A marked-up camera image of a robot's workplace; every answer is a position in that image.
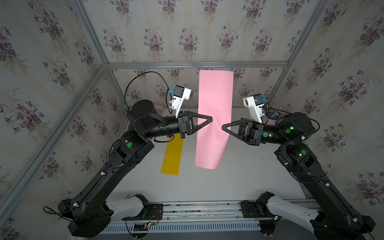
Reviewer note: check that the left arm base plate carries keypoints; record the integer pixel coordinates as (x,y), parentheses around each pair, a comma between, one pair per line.
(153,212)

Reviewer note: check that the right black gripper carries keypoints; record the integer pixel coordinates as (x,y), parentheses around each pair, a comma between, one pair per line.
(252,133)

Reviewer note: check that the yellow rectangular paper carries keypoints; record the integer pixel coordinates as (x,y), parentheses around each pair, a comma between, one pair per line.
(172,159)

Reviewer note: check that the pink calculator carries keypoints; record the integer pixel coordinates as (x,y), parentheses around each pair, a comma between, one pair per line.
(159,109)

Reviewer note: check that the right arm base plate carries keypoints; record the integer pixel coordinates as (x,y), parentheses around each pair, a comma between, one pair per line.
(257,210)

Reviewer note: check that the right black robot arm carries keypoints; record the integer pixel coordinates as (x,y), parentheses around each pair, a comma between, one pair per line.
(337,219)

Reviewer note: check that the pink rectangular paper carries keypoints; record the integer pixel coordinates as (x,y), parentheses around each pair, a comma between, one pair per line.
(215,100)

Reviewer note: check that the pens in cup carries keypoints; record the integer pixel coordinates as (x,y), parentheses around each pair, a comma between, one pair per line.
(274,113)

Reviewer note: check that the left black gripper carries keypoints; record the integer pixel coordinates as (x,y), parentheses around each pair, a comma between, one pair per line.
(184,124)

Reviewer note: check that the pink pen cup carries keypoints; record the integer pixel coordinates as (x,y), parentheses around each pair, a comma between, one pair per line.
(269,121)

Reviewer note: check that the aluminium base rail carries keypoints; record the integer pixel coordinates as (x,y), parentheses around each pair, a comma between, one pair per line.
(177,211)

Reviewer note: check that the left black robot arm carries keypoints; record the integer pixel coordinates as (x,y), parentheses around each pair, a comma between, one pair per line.
(90,212)

